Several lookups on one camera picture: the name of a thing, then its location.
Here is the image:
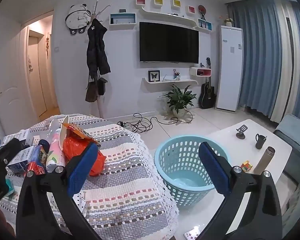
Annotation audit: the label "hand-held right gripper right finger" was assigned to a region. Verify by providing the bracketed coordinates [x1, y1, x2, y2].
[198, 142, 283, 240]

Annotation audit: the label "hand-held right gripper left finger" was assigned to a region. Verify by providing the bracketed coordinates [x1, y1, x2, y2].
[16, 142, 108, 240]

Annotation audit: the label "orange plastic bag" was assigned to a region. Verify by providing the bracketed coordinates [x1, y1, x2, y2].
[62, 136, 107, 177]

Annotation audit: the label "pink white bottle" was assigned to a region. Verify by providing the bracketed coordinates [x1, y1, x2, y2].
[46, 127, 67, 173]

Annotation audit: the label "light blue plastic basket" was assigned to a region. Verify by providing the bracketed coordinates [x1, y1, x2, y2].
[154, 135, 232, 207]

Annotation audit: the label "clear plastic bottle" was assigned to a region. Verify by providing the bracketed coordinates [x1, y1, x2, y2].
[39, 119, 62, 153]

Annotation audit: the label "teal packet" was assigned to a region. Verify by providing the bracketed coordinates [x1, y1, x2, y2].
[5, 177, 15, 198]

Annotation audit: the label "blue white carton box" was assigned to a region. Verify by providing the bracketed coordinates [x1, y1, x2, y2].
[6, 145, 40, 174]

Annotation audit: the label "white box with grey circles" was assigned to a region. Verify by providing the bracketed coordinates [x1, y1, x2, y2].
[5, 129, 32, 147]

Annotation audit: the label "colourful puzzle cube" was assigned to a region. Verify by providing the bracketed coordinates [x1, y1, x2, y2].
[241, 160, 254, 173]

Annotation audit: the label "red patterned small box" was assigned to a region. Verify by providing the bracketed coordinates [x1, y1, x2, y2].
[27, 146, 49, 178]

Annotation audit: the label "orange snack packet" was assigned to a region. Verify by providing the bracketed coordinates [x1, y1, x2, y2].
[61, 115, 101, 147]

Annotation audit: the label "white coffee table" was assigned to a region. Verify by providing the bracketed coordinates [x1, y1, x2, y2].
[174, 119, 293, 240]

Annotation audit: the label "white dotted box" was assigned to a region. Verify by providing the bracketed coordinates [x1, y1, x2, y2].
[72, 191, 88, 216]

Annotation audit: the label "phone stand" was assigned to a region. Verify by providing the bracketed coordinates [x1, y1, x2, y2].
[236, 125, 249, 140]

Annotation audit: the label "patterned blanket with lace edge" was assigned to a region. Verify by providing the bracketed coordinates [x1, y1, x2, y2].
[0, 114, 180, 240]

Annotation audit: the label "metal thermos bottle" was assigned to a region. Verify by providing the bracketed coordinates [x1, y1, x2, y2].
[254, 146, 276, 174]

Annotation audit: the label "black mug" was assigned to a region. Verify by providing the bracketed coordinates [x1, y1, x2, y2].
[255, 133, 267, 150]

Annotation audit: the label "patterned white phone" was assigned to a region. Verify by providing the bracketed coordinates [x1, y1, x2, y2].
[184, 229, 203, 240]

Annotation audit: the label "black acoustic guitar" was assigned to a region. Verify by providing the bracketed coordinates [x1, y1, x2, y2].
[199, 57, 217, 109]

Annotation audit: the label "beige inner door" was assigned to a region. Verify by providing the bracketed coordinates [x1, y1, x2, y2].
[27, 29, 48, 117]

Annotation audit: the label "brown bag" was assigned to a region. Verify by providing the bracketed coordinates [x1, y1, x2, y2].
[85, 76, 98, 103]

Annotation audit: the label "green potted plant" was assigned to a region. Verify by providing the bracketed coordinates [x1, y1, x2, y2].
[164, 84, 198, 117]

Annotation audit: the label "black bag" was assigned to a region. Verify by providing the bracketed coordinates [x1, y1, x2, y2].
[97, 77, 108, 96]

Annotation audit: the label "grey-blue armchair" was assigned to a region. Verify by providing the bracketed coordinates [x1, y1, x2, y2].
[274, 114, 300, 185]

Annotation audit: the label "pink-lined white shelf box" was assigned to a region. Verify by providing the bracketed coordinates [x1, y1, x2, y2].
[189, 66, 212, 78]

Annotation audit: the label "white standing air conditioner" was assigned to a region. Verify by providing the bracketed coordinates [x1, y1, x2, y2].
[216, 25, 243, 112]

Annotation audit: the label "framed butterfly picture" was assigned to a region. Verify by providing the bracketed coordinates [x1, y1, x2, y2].
[148, 70, 160, 82]

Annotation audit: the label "black coat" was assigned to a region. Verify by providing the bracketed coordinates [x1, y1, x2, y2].
[86, 19, 112, 77]

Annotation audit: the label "blue and beige curtains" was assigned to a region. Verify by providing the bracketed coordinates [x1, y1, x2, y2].
[226, 0, 300, 125]

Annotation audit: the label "small blue-lined shelf box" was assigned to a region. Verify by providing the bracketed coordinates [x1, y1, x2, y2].
[197, 19, 212, 31]

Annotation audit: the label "white door with handle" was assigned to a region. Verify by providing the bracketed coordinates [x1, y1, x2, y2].
[0, 17, 38, 133]

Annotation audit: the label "black cables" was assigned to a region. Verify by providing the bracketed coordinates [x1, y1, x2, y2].
[126, 109, 193, 133]

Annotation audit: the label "short curved white wall shelf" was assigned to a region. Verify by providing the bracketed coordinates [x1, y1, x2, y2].
[142, 77, 198, 86]

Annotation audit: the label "wall-mounted television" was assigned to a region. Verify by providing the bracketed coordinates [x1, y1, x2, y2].
[139, 22, 200, 64]

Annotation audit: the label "panda wall clock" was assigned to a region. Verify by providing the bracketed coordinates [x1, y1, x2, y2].
[65, 3, 92, 35]

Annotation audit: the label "blue-lined wall shelf box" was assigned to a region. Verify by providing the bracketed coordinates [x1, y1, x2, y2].
[110, 13, 136, 25]

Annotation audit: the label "long curved white wall shelf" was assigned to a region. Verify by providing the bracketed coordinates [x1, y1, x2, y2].
[141, 7, 213, 33]

